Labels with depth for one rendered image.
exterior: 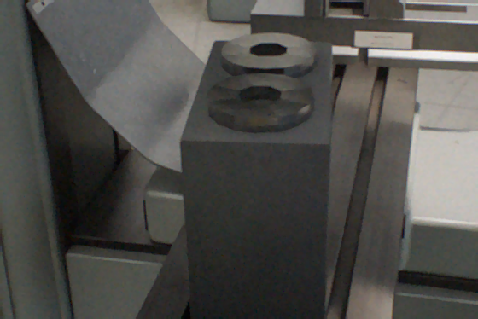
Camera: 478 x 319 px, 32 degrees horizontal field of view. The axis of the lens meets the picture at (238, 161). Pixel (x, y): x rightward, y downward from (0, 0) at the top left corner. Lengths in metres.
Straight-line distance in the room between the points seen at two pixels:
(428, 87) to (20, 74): 2.59
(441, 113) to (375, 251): 2.48
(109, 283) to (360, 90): 0.46
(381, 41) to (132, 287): 0.52
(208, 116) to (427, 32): 0.63
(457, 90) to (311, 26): 2.28
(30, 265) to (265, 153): 0.65
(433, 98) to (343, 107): 2.31
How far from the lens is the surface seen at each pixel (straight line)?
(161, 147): 1.16
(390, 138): 1.08
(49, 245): 1.26
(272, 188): 0.68
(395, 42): 1.29
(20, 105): 1.14
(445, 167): 1.25
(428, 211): 1.14
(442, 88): 3.55
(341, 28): 1.28
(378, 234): 0.89
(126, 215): 1.30
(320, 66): 0.80
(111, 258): 1.25
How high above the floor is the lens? 1.44
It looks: 29 degrees down
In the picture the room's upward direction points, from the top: 1 degrees counter-clockwise
